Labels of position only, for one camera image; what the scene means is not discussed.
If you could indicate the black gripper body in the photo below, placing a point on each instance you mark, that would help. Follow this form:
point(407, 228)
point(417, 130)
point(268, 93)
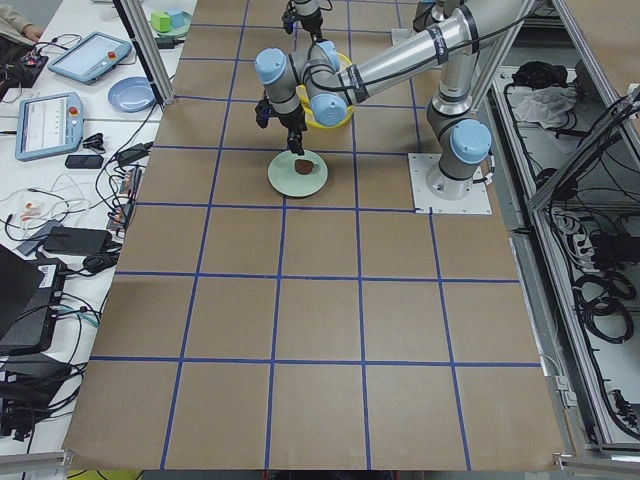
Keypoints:
point(313, 24)
point(292, 123)

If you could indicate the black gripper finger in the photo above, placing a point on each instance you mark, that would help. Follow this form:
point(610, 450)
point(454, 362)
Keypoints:
point(295, 143)

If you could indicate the brown bun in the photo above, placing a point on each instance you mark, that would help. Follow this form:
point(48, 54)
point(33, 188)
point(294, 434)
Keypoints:
point(305, 167)

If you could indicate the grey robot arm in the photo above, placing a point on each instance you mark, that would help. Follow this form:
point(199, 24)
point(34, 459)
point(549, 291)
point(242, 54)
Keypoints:
point(305, 12)
point(453, 44)

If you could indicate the lower yellow bamboo steamer layer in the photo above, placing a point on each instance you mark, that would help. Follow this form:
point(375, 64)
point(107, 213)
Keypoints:
point(322, 90)

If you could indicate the light green plate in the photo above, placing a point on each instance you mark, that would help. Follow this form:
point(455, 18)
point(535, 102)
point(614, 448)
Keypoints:
point(298, 176)

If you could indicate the blue foam cube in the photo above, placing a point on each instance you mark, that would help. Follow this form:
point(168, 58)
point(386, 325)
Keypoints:
point(176, 17)

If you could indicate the green bowl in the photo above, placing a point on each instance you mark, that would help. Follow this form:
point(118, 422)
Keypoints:
point(179, 32)

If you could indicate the green foam cube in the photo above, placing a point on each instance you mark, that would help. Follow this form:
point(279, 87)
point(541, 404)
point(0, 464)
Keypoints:
point(161, 21)

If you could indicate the black power adapter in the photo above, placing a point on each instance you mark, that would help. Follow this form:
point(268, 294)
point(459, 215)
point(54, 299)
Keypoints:
point(133, 153)

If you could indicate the blue plate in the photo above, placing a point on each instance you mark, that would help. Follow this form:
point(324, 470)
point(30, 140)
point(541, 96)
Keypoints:
point(131, 95)

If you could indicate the upper teach pendant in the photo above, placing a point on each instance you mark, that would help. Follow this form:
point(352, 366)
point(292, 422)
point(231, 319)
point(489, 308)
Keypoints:
point(93, 57)

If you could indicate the teach pendant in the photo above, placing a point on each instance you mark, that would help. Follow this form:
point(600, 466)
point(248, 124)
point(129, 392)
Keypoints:
point(93, 57)
point(49, 126)

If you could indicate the black smartphone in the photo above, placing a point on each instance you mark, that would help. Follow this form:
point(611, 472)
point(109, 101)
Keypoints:
point(84, 162)

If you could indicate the lower teach pendant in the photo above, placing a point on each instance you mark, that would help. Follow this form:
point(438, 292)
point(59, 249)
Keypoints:
point(49, 126)

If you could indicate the white crumpled cloth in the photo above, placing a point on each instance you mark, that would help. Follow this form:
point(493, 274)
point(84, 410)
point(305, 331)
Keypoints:
point(549, 107)

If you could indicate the black power brick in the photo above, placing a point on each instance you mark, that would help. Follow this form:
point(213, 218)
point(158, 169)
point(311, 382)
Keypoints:
point(76, 241)

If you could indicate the black laptop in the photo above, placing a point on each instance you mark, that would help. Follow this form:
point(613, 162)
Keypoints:
point(30, 291)

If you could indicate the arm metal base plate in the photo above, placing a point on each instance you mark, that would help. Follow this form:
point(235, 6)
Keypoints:
point(401, 36)
point(434, 193)

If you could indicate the aluminium frame post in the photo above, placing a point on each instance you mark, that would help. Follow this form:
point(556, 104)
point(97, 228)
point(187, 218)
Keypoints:
point(139, 31)

